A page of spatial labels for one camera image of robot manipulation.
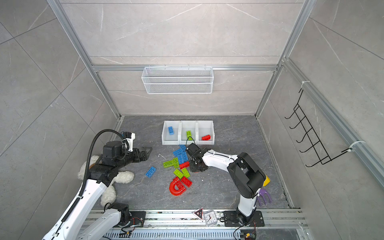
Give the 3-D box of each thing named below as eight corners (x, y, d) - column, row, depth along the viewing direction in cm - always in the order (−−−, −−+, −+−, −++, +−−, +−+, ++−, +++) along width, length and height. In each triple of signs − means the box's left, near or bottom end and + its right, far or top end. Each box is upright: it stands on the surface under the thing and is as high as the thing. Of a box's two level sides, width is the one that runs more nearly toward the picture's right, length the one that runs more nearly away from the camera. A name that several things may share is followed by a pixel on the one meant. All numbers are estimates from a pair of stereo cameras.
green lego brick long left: (163, 168, 93) (162, 166, 92) (164, 159, 97) (164, 157, 96) (179, 168, 93) (178, 166, 92) (179, 159, 97) (179, 157, 96)
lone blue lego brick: (145, 176, 90) (144, 174, 88) (151, 166, 94) (150, 165, 92) (151, 178, 89) (150, 177, 87) (156, 169, 93) (156, 167, 91)
